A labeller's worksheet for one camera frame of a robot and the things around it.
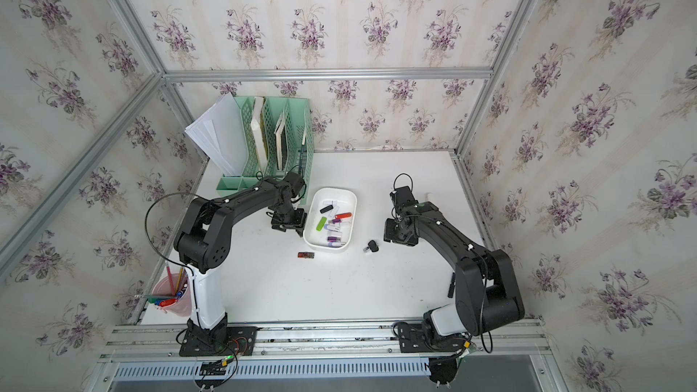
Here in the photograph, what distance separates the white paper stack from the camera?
928 mm

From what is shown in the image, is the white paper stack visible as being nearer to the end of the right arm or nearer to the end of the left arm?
the end of the left arm

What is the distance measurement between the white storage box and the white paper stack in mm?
334

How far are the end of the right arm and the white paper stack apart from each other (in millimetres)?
633

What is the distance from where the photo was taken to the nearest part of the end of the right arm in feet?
1.93

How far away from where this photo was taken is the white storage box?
90cm
